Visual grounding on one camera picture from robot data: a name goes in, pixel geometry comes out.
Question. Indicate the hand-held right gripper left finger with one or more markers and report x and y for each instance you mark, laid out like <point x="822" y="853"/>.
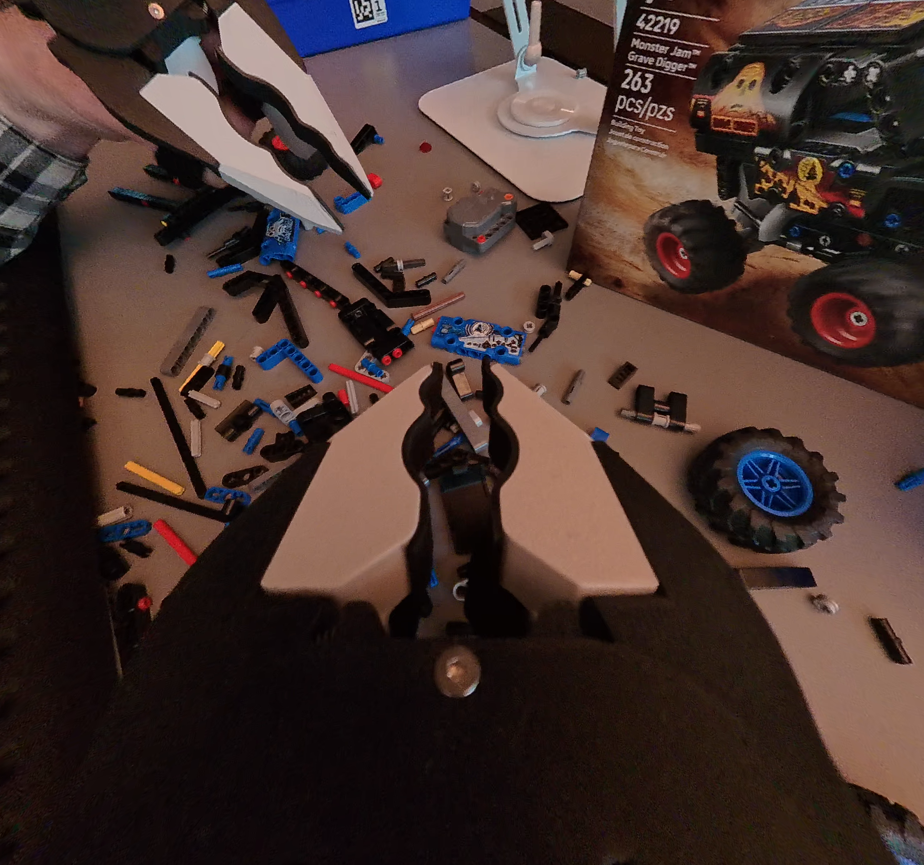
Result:
<point x="347" y="533"/>

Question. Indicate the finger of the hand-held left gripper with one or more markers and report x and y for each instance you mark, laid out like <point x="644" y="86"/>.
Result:
<point x="202" y="122"/>
<point x="275" y="64"/>

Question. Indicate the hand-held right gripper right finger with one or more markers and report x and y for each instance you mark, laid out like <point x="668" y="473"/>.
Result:
<point x="578" y="533"/>

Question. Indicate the black toy beam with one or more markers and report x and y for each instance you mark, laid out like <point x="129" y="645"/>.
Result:
<point x="465" y="512"/>

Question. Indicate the pile of toy building pieces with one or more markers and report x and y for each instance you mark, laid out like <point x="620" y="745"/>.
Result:
<point x="181" y="432"/>

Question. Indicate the person's left forearm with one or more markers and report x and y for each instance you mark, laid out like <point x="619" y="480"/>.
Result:
<point x="29" y="187"/>

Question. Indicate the grey desk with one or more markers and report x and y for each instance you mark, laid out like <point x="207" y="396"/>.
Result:
<point x="693" y="634"/>

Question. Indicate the person's left hand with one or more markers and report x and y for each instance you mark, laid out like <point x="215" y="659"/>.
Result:
<point x="51" y="93"/>

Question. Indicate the blue printed toy panel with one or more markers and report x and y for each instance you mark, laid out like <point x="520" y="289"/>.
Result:
<point x="477" y="338"/>

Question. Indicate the grey toy motor block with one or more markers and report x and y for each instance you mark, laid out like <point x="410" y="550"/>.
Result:
<point x="477" y="220"/>

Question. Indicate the toy truck cardboard box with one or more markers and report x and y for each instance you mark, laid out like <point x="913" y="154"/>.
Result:
<point x="751" y="158"/>

